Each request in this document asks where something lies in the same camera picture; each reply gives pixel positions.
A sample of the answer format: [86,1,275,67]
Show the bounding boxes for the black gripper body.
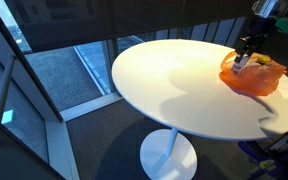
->
[239,14,278,48]

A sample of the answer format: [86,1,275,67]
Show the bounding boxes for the white lotion bottle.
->
[230,56,251,76]

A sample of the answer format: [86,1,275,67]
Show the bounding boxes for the orange plastic bag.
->
[218,50,288,97]

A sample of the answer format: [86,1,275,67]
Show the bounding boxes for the yellow round object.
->
[257,55,272,65]

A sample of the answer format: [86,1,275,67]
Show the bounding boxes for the purple and yellow equipment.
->
[237,131,288,180]

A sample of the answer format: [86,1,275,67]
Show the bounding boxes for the dark roller window shade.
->
[3,0,288,54]

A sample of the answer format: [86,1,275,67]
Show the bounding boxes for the round white pedestal table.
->
[111,38,288,180]

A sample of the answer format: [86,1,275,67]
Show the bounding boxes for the metal handrail post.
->
[0,55,17,180]

